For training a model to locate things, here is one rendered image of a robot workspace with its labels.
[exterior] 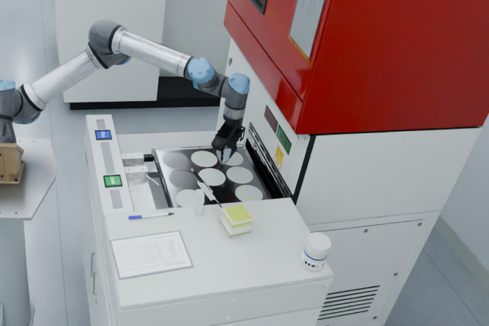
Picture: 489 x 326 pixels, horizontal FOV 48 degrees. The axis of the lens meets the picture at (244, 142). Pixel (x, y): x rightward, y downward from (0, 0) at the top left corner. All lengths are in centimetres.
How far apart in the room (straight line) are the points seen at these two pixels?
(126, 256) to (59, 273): 128
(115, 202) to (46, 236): 129
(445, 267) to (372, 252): 114
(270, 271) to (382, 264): 88
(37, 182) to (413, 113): 131
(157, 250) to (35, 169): 69
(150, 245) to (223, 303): 26
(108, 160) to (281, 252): 68
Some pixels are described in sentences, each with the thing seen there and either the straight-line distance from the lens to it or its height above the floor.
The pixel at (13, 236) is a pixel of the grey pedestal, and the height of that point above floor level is 57.
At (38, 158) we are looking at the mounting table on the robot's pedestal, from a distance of 217.
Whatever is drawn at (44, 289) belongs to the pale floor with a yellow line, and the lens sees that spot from 279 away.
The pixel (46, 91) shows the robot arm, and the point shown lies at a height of 106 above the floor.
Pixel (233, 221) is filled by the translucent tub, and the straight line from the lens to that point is 164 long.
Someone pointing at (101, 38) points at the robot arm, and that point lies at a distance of 191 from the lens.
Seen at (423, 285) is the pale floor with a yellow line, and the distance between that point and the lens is 323.
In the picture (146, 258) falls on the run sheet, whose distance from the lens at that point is 159.
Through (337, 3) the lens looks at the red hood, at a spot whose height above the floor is 166.
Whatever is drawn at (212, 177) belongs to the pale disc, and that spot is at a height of 90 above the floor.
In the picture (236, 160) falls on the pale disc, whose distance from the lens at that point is 210.
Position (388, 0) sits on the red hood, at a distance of 162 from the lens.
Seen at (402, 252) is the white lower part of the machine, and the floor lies 60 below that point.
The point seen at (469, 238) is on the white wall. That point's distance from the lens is 344.
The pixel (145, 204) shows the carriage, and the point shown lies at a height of 88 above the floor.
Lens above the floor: 214
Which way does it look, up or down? 34 degrees down
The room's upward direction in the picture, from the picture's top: 12 degrees clockwise
